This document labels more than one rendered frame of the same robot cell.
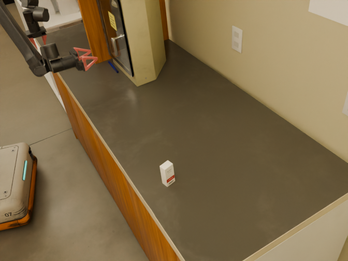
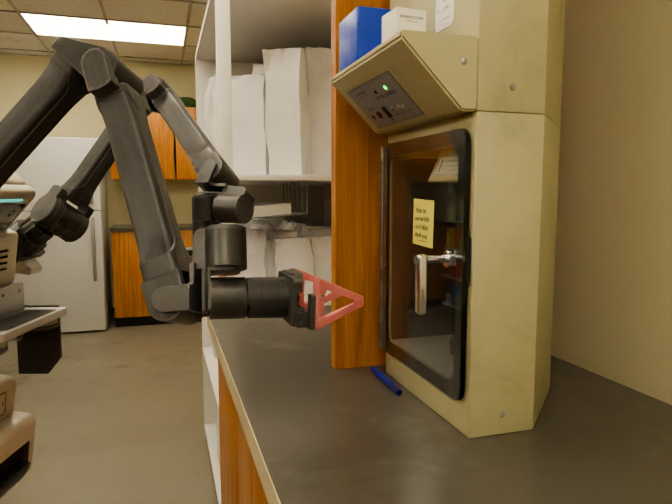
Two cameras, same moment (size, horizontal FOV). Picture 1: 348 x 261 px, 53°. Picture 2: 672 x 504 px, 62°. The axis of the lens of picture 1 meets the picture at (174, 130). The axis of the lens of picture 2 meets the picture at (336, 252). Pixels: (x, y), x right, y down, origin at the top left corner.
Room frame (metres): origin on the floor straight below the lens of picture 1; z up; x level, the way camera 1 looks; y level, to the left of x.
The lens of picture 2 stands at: (0.71, 0.23, 1.30)
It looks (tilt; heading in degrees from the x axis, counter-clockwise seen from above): 6 degrees down; 9
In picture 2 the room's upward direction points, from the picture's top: straight up
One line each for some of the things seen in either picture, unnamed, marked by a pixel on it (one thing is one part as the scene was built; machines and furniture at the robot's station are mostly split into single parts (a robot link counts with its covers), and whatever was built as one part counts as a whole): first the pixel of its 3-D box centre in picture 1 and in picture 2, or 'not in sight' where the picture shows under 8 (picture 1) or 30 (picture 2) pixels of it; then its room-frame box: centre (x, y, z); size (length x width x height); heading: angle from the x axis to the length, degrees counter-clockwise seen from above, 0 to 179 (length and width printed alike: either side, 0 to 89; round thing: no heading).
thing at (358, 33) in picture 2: not in sight; (374, 44); (1.71, 0.32, 1.56); 0.10 x 0.10 x 0.09; 26
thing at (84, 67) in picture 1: (87, 60); (327, 300); (1.46, 0.36, 1.15); 0.09 x 0.07 x 0.07; 116
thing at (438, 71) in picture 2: not in sight; (393, 91); (1.63, 0.28, 1.46); 0.32 x 0.12 x 0.10; 26
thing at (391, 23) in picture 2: not in sight; (403, 33); (1.60, 0.27, 1.54); 0.05 x 0.05 x 0.06; 30
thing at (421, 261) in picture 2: (117, 44); (431, 282); (1.55, 0.22, 1.17); 0.05 x 0.03 x 0.10; 116
